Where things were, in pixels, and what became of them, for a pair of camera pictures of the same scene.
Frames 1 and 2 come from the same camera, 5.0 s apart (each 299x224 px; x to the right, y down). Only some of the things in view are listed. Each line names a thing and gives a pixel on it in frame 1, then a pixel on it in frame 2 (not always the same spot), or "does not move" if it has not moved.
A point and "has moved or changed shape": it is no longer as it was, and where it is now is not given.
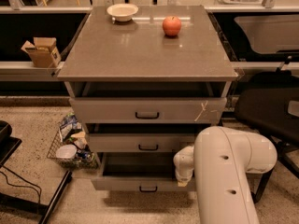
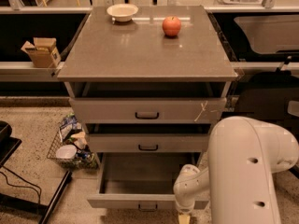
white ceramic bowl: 122,12 does not move
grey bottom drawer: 134,172 has moved or changed shape
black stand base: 8,143 does not move
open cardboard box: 43,52 does not move
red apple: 172,25 does not move
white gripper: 181,171 to 183,206
